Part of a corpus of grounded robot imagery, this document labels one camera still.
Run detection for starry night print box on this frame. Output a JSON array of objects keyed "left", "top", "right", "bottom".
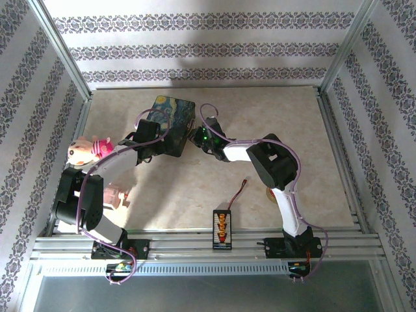
[{"left": 142, "top": 95, "right": 197, "bottom": 158}]

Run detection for pink translucent plastic toy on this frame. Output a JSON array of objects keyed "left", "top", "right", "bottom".
[{"left": 103, "top": 184, "right": 132, "bottom": 212}]

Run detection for black board yellow connectors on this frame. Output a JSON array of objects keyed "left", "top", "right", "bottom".
[{"left": 212, "top": 209, "right": 234, "bottom": 252}]

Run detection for grey metal sheet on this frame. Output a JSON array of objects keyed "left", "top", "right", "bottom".
[{"left": 32, "top": 276, "right": 385, "bottom": 312}]

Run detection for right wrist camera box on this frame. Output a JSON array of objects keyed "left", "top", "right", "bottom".
[{"left": 198, "top": 123, "right": 224, "bottom": 146}]

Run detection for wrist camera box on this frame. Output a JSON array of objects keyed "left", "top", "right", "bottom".
[
  {"left": 133, "top": 119, "right": 161, "bottom": 145},
  {"left": 198, "top": 123, "right": 224, "bottom": 146}
]

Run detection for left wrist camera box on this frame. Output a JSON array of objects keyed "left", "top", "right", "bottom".
[{"left": 133, "top": 119, "right": 161, "bottom": 145}]

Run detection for red battery wire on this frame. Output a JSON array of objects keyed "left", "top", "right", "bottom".
[{"left": 227, "top": 178, "right": 250, "bottom": 209}]

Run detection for aluminium side rail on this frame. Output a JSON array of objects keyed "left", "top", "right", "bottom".
[
  {"left": 316, "top": 86, "right": 371, "bottom": 233},
  {"left": 45, "top": 96, "right": 94, "bottom": 237}
]

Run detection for aluminium back rail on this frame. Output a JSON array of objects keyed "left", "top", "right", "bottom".
[{"left": 92, "top": 84, "right": 321, "bottom": 92}]

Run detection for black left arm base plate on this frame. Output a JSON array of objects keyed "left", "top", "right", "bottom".
[{"left": 91, "top": 238, "right": 151, "bottom": 261}]

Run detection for aluminium front rail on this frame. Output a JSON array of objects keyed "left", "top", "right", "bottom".
[{"left": 31, "top": 228, "right": 383, "bottom": 261}]

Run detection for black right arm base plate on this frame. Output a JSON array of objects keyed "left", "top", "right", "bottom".
[{"left": 263, "top": 237, "right": 324, "bottom": 260}]

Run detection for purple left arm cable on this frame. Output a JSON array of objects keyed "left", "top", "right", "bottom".
[{"left": 76, "top": 108, "right": 170, "bottom": 287}]

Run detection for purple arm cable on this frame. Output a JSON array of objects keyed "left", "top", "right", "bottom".
[
  {"left": 76, "top": 108, "right": 170, "bottom": 287},
  {"left": 199, "top": 103, "right": 330, "bottom": 284}
]

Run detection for coloured wire connector block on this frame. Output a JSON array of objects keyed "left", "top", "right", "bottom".
[
  {"left": 288, "top": 261, "right": 311, "bottom": 274},
  {"left": 106, "top": 262, "right": 134, "bottom": 274}
]

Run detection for slotted grey cable duct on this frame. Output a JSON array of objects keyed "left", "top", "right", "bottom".
[{"left": 38, "top": 261, "right": 291, "bottom": 278}]

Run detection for aluminium frame post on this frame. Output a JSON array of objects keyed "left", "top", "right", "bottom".
[
  {"left": 319, "top": 0, "right": 381, "bottom": 96},
  {"left": 27, "top": 0, "right": 92, "bottom": 102}
]

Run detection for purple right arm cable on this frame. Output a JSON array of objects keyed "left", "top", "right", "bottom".
[{"left": 199, "top": 103, "right": 330, "bottom": 284}]

